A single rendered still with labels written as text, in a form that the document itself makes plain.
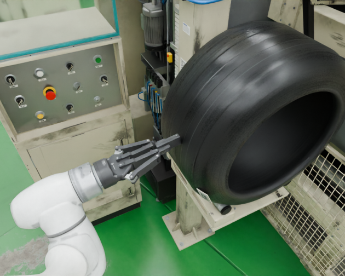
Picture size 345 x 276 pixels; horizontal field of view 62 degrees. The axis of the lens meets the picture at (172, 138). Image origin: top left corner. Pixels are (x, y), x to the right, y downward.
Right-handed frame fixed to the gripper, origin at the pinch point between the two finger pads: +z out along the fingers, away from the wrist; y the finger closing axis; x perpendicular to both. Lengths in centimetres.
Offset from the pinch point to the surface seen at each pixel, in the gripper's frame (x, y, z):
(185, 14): -15.1, 35.3, 26.1
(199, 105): -9.4, -1.0, 9.9
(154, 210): 125, 56, -3
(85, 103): 25, 66, -15
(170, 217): 124, 45, 4
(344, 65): -10, -9, 49
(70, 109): 23, 63, -22
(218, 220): 40.1, -9.2, 9.9
